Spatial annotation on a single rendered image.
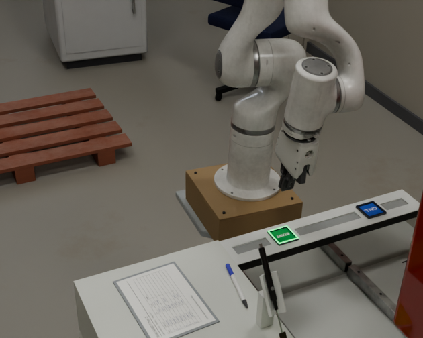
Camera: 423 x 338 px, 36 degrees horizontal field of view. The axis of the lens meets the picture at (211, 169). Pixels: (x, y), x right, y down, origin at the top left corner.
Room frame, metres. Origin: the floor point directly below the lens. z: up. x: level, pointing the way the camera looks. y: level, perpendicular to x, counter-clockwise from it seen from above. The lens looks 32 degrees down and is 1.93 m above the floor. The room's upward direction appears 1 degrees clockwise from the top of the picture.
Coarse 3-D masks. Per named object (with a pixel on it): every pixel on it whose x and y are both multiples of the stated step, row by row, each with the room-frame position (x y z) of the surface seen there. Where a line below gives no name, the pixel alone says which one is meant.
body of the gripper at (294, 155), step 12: (276, 144) 1.28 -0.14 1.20; (288, 144) 1.23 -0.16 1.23; (300, 144) 1.19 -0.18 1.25; (312, 144) 1.20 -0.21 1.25; (288, 156) 1.22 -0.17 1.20; (300, 156) 1.19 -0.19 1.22; (312, 156) 1.20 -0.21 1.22; (288, 168) 1.22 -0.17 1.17; (300, 168) 1.19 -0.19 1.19; (312, 168) 1.21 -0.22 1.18
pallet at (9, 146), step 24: (48, 96) 3.73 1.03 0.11; (72, 96) 3.74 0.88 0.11; (0, 120) 3.40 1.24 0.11; (24, 120) 3.40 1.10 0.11; (48, 120) 3.41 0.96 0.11; (72, 120) 3.42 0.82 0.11; (96, 120) 3.43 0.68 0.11; (0, 144) 3.12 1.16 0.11; (24, 144) 3.12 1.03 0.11; (48, 144) 3.13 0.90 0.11; (72, 144) 3.14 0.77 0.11; (96, 144) 3.14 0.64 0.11; (120, 144) 3.15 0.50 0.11; (0, 168) 2.87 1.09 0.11; (24, 168) 2.91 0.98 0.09
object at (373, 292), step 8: (352, 264) 1.29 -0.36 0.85; (352, 272) 1.27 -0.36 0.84; (360, 272) 1.26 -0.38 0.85; (352, 280) 1.26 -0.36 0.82; (360, 280) 1.24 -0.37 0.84; (368, 280) 1.23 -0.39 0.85; (368, 288) 1.21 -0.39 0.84; (376, 288) 1.20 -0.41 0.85; (368, 296) 1.21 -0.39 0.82; (376, 296) 1.18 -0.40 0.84; (384, 296) 1.18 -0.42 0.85; (376, 304) 1.18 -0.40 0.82; (384, 304) 1.15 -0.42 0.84; (392, 304) 1.15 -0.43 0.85; (384, 312) 1.15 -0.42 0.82; (392, 312) 1.13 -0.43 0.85; (392, 320) 1.12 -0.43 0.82
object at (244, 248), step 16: (400, 192) 1.46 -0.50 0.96; (336, 208) 1.38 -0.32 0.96; (352, 208) 1.38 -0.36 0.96; (384, 208) 1.39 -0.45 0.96; (400, 208) 1.39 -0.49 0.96; (416, 208) 1.39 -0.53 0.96; (288, 224) 1.31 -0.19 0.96; (304, 224) 1.31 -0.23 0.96; (320, 224) 1.32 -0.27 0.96; (336, 224) 1.32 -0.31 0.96; (352, 224) 1.31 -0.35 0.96; (368, 224) 1.31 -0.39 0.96; (224, 240) 1.24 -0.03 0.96; (240, 240) 1.24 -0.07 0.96; (256, 240) 1.24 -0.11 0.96; (272, 240) 1.24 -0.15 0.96; (304, 240) 1.24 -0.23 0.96; (240, 256) 1.18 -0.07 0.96; (256, 256) 1.18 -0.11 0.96
